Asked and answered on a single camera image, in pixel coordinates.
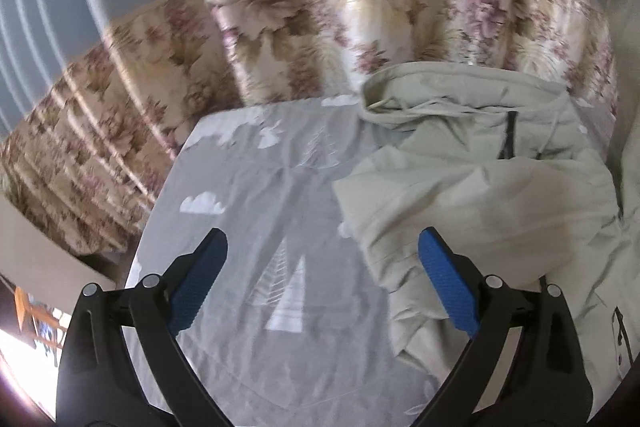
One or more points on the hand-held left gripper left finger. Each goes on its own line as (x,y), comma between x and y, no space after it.
(194,288)

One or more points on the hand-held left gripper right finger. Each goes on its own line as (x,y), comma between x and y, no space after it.
(452,288)

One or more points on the light grey-green jacket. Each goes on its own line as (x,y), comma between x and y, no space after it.
(480,187)

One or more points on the grey printed bed sheet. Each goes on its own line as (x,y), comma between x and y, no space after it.
(280,257)

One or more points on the beige board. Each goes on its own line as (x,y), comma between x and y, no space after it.
(40,242)

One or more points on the blue curtain with floral border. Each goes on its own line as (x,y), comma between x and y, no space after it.
(210,57)

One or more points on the orange wooden frame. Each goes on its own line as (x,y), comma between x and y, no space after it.
(37,314)

